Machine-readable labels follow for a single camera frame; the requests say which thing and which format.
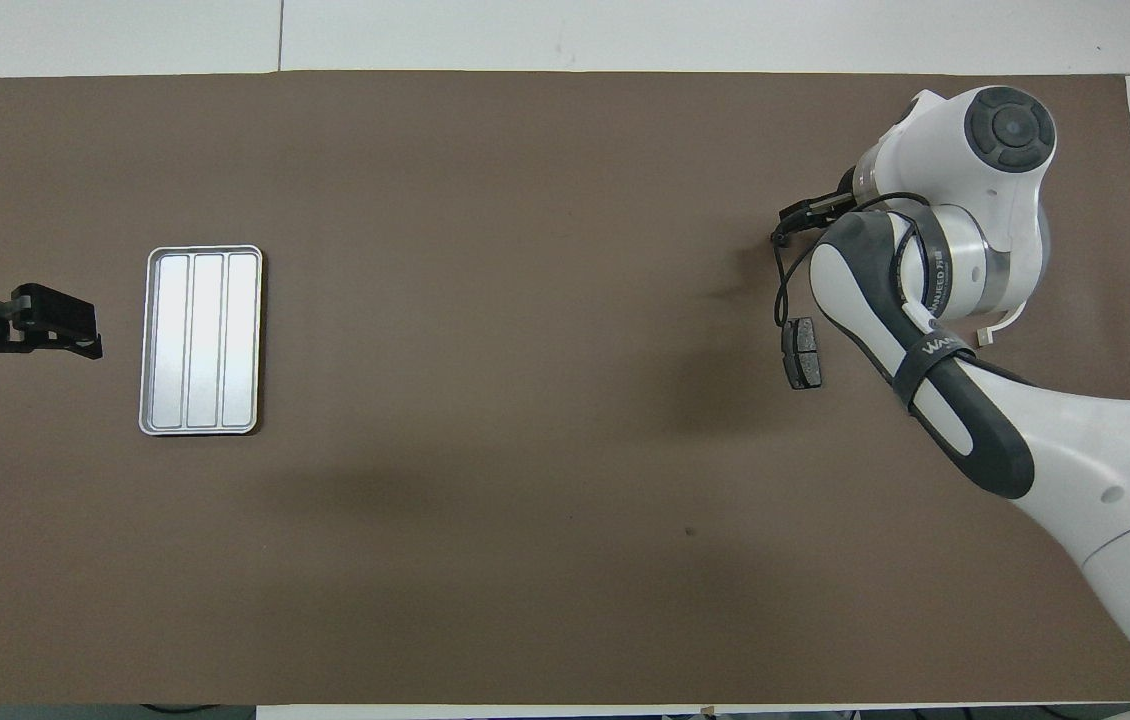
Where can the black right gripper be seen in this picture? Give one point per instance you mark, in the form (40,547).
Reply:
(820,210)

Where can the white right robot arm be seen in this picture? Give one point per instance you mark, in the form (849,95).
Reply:
(975,180)

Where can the silver metal tray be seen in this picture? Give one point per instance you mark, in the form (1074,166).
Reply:
(205,340)

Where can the short grey brake pad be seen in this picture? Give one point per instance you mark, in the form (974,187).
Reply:
(805,355)

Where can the brown table mat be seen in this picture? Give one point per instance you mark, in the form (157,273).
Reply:
(425,550)

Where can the white semicircular plastic bracket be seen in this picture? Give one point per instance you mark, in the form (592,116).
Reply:
(987,334)

